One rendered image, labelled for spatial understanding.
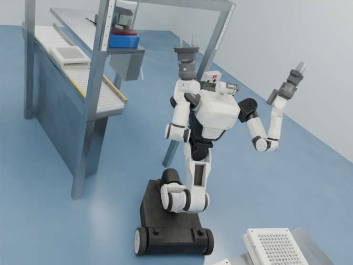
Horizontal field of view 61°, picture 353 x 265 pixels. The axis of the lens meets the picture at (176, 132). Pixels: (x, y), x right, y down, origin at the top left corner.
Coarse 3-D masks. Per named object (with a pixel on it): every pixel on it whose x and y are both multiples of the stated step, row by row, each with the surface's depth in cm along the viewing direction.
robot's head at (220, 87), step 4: (216, 84) 177; (220, 84) 173; (224, 84) 174; (216, 88) 177; (220, 88) 173; (224, 88) 173; (228, 88) 175; (216, 92) 176; (220, 92) 175; (224, 92) 175; (228, 92) 176; (232, 92) 177; (220, 96) 178; (224, 96) 178
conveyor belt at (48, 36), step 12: (36, 36) 258; (48, 36) 265; (60, 36) 273; (48, 48) 248; (72, 72) 230; (84, 72) 236; (84, 84) 222; (108, 96) 219; (108, 108) 210; (120, 108) 217
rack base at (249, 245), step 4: (244, 236) 147; (244, 240) 146; (248, 240) 145; (248, 244) 143; (252, 244) 144; (248, 248) 143; (252, 248) 142; (252, 252) 140; (252, 256) 140; (256, 256) 139; (252, 260) 139; (256, 260) 137; (256, 264) 136; (260, 264) 136
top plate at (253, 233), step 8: (248, 232) 144; (256, 232) 144; (264, 232) 146; (272, 232) 148; (280, 232) 149; (288, 232) 151; (256, 240) 141; (256, 248) 137; (264, 248) 138; (296, 248) 144; (264, 256) 135; (264, 264) 131; (280, 264) 134; (288, 264) 135; (304, 264) 138
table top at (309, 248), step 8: (296, 232) 163; (304, 232) 165; (296, 240) 158; (304, 240) 160; (312, 240) 162; (304, 248) 156; (312, 248) 157; (240, 256) 140; (248, 256) 141; (304, 256) 151; (312, 256) 153; (320, 256) 155; (232, 264) 135; (240, 264) 136; (248, 264) 137; (312, 264) 149; (320, 264) 150; (328, 264) 152
